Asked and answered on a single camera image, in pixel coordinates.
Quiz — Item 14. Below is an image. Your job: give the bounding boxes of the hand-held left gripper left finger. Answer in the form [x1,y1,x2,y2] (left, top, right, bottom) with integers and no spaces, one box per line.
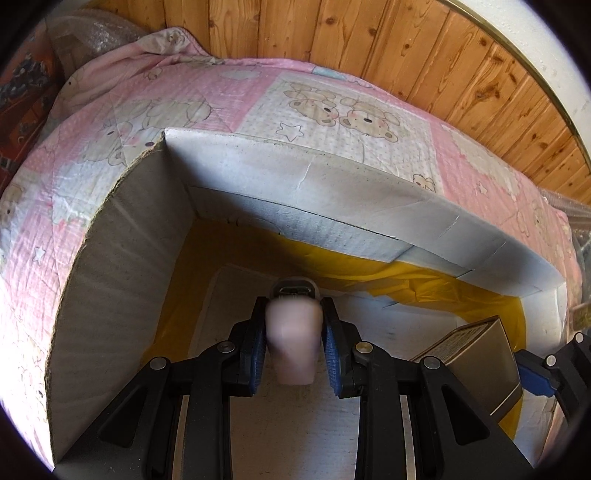
[54,296,269,480]

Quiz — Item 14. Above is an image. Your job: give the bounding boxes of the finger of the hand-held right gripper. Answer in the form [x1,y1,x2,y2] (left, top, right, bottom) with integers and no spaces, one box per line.
[516,333,591,432]

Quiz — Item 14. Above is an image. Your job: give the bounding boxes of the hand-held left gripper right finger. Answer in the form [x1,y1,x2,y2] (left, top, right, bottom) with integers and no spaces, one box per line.
[321,296,533,480]

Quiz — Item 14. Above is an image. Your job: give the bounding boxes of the pink stapler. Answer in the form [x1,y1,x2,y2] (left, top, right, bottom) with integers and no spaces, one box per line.
[265,277,322,387]

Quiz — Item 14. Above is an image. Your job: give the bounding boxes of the gold metallic box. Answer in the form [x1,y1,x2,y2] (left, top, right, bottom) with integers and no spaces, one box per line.
[411,316,523,422]

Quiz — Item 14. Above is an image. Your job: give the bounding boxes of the white cardboard box yellow tape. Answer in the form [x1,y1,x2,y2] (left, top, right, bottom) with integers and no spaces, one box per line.
[44,128,571,480]

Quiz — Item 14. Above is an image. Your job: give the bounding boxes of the clear plastic bag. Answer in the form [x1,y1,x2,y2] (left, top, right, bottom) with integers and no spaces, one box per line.
[540,187,591,333]

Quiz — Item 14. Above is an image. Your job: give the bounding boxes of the pink bear printed blanket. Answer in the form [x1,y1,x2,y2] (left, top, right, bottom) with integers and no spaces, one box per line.
[0,28,583,457]

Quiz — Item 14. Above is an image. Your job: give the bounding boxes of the red patterned cloth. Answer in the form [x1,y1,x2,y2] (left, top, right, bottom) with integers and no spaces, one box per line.
[0,41,65,185]

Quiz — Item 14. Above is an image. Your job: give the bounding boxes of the clear bubble wrap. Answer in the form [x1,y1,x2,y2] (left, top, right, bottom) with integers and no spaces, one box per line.
[46,14,148,75]

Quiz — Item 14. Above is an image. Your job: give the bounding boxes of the brass wall trim strip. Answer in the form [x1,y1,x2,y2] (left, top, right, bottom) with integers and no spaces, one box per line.
[438,0,591,167]

